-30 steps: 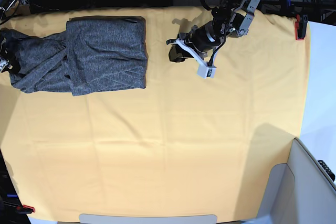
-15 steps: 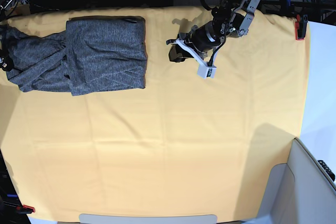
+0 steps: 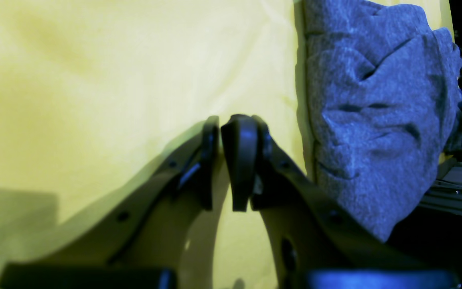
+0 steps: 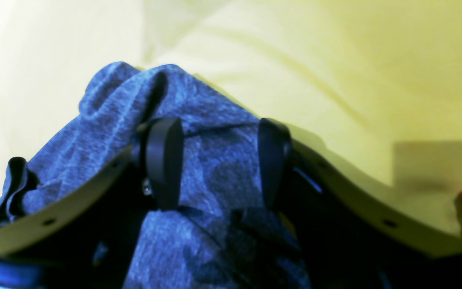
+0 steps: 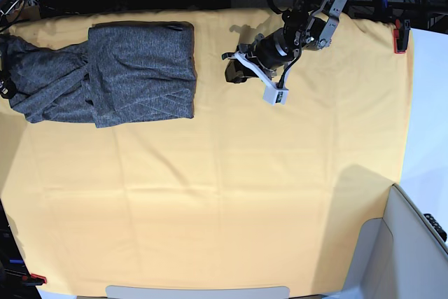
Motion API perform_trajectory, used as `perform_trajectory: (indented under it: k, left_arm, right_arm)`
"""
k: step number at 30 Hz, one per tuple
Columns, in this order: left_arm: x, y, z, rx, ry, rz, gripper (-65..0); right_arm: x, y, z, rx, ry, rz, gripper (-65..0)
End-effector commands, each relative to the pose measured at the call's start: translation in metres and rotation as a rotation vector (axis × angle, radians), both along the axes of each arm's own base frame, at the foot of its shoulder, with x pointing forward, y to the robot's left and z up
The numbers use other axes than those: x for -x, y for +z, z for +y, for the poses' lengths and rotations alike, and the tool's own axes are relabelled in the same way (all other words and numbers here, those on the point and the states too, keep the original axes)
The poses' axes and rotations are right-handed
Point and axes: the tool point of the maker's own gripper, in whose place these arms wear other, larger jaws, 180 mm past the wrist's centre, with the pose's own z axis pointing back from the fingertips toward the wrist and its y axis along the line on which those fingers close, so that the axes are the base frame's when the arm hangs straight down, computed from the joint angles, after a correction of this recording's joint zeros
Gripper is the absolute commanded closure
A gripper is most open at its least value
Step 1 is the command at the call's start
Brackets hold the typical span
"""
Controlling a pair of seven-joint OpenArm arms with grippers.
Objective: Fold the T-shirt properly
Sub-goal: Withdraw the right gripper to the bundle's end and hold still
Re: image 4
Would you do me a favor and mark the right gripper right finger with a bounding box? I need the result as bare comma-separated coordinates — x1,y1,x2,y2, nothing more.
258,118,462,289

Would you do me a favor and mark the grey long-sleeve shirt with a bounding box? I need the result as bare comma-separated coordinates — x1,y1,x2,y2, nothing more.
0,62,312,289

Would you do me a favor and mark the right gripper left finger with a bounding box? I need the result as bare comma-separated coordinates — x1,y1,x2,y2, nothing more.
0,118,184,289

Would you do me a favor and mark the yellow table cloth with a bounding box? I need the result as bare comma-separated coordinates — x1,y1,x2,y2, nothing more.
0,0,462,236

